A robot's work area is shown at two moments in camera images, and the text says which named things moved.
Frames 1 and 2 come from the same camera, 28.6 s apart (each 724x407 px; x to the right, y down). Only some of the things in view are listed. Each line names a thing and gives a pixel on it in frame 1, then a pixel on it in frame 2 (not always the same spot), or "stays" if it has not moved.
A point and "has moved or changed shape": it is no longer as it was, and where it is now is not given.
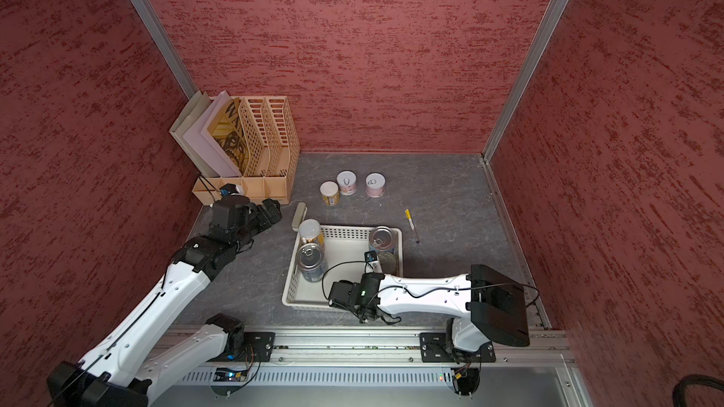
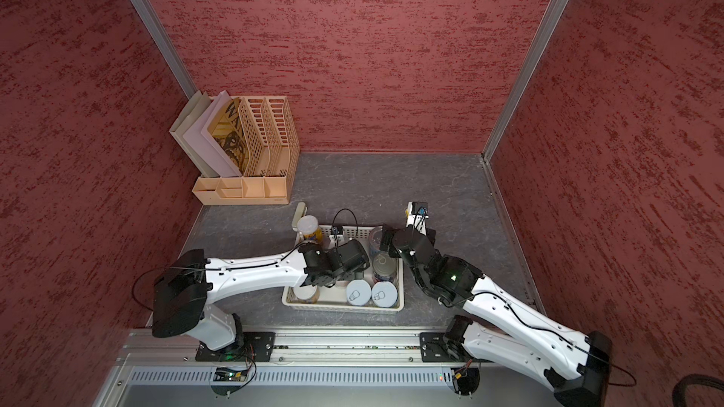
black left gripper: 274,213 → 358,268
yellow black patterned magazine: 229,133 stays
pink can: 375,185 has moved or changed shape
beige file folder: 190,111 stays
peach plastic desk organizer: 273,162 stays
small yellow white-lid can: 330,193 → 305,294
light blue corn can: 382,239 stays
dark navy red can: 389,263 stays
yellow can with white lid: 309,231 stays
